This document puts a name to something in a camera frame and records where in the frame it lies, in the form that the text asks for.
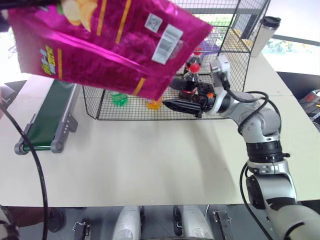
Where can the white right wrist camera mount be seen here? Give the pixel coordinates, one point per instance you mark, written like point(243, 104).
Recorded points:
point(221, 71)

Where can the white tumbler with black lid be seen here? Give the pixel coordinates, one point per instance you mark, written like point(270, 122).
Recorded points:
point(263, 37)

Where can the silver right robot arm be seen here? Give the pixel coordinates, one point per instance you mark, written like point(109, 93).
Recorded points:
point(265, 140)

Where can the tools on side table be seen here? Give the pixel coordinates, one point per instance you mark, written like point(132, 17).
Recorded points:
point(312, 105)

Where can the orange plastic bottle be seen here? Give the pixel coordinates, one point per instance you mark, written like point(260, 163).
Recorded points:
point(153, 105)

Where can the metal table bracket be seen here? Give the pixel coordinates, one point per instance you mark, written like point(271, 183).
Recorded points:
point(222, 223)
point(81, 228)

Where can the magenta potato chip bag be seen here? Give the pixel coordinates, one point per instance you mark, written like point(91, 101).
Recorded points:
point(105, 50)

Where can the purple snack bag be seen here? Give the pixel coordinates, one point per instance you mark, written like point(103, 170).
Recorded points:
point(208, 46)

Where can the green plastic bottle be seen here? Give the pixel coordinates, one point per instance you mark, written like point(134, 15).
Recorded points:
point(119, 99)

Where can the cola bottle with red cap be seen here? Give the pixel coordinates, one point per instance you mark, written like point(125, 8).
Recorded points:
point(193, 58)
point(193, 80)

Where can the yellow snack bag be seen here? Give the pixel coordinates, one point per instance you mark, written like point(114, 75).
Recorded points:
point(243, 37)

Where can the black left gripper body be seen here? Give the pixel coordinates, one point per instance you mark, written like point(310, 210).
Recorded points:
point(3, 21)

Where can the green belt conveyor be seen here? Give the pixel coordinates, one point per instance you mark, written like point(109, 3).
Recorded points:
point(47, 117)

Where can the silver robot leg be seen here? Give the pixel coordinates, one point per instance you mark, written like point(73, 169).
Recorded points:
point(193, 223)
point(126, 223)

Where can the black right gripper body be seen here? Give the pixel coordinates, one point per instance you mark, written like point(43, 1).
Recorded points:
point(206, 100)

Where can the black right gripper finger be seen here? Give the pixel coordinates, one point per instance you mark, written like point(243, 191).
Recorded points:
point(178, 84)
point(185, 107)

